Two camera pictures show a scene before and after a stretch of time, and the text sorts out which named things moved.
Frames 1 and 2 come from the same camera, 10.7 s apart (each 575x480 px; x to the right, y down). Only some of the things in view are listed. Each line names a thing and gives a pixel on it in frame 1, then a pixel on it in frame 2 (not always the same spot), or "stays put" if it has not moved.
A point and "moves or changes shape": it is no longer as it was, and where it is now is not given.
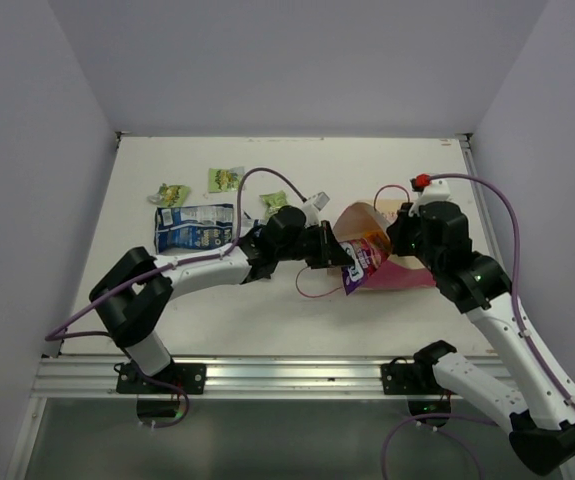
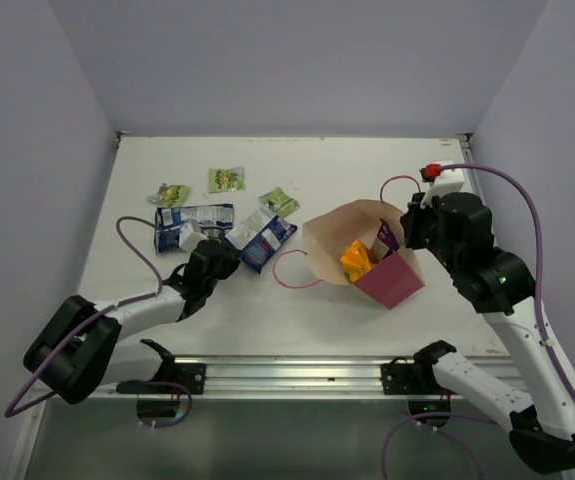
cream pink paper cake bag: x=368 y=221 moves or changes shape
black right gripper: x=398 y=227 → x=413 y=216
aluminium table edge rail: x=471 y=166 stays put
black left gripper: x=330 y=252 → x=232 y=258
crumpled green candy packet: x=170 y=195 stays put
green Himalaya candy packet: x=221 y=180 stays put
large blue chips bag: x=191 y=228 stays put
